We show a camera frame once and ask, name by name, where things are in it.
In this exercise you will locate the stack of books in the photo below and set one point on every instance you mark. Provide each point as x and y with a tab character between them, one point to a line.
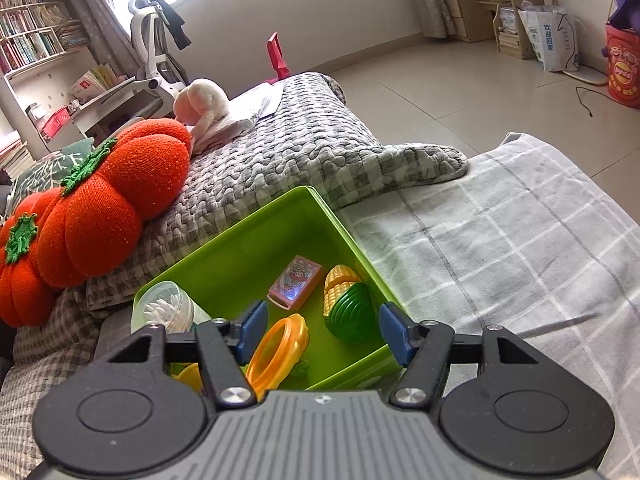
12	157

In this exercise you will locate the wooden desk shelf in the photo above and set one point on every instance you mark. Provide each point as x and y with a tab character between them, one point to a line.
480	5

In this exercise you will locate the red basket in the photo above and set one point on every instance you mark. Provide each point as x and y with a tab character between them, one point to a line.
56	122

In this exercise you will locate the clear cotton swab jar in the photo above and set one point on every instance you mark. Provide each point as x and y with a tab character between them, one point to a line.
160	307

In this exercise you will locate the white pink plush toy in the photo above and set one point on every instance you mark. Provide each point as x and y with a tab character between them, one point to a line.
205	102

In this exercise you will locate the orange toy rings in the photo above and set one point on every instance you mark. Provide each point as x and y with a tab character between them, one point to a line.
280	350

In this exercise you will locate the grey grid bed sheet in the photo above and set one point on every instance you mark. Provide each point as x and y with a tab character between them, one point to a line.
500	260

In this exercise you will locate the red bag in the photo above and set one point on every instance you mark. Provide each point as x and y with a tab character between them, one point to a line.
625	70

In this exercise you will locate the yellow toy pot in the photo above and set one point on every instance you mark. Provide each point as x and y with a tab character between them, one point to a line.
190	375

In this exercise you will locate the white papers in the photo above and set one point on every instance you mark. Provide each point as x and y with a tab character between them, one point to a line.
257	102

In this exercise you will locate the patterned grey window curtain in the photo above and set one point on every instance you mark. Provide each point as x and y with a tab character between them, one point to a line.
95	10

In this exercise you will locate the green leaf pattern pillow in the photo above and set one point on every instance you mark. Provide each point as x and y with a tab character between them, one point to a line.
45	167

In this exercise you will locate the yellow toy corn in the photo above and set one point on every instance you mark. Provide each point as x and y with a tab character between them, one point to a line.
350	305

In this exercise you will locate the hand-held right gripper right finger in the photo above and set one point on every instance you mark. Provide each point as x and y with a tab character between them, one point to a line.
395	332

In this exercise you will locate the white bookshelf with books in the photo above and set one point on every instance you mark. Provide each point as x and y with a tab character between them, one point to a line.
35	30

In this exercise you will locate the white desk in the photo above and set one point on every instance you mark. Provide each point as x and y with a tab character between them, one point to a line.
110	97

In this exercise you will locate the large orange pumpkin cushion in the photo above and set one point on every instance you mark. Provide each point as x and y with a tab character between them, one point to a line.
120	200

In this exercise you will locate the pink card box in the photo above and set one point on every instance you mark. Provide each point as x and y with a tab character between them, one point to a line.
295	282

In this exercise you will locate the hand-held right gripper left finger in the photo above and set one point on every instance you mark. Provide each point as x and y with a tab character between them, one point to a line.
252	332

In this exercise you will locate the black garment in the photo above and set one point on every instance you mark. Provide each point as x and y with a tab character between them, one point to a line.
172	20

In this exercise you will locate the purple object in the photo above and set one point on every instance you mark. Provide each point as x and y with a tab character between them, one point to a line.
627	7

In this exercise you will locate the grey checked pillow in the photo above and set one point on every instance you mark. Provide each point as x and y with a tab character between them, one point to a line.
280	155

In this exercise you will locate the grey checked quilt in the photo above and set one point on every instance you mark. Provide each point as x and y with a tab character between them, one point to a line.
40	360

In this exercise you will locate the white shopping bag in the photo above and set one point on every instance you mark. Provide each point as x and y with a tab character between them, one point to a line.
547	37

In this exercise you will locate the small orange pumpkin cushion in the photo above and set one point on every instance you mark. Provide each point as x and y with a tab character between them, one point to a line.
22	285

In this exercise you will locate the red plastic object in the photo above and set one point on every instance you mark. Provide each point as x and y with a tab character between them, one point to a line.
277	57

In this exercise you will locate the white office chair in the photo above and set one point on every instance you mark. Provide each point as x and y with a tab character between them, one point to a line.
157	67

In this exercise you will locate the green plastic bin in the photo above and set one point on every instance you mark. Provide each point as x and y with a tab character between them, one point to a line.
240	255

